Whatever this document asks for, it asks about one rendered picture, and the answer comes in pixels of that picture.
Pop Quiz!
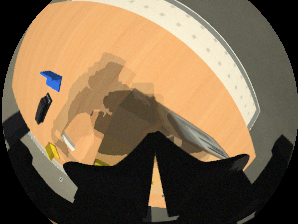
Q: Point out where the dark blue flat panel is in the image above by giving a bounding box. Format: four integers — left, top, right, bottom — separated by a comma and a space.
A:
40, 71, 63, 92

